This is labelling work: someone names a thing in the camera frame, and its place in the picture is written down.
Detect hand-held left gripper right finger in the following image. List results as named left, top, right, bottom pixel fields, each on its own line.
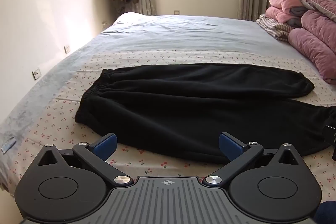
left=205, top=132, right=300, bottom=186

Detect black pants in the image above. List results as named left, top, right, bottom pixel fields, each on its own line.
left=75, top=63, right=336, bottom=165

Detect bed sheet fabric label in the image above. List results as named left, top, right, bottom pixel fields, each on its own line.
left=1, top=136, right=16, bottom=154

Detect striped folded cloth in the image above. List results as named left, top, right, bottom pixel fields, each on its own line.
left=256, top=14, right=296, bottom=42

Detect person's dark blue clothing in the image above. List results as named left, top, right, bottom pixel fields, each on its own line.
left=313, top=200, right=336, bottom=224

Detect pink folded quilt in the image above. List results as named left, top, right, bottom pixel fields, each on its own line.
left=265, top=0, right=314, bottom=28

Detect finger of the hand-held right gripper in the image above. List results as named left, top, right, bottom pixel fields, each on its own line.
left=324, top=124, right=336, bottom=147

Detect mauve quilt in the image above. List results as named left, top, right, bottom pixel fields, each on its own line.
left=270, top=0, right=336, bottom=84

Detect bed with grey sheet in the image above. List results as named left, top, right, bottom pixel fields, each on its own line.
left=0, top=12, right=336, bottom=198

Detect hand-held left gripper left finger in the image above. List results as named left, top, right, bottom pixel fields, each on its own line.
left=36, top=133, right=133, bottom=186

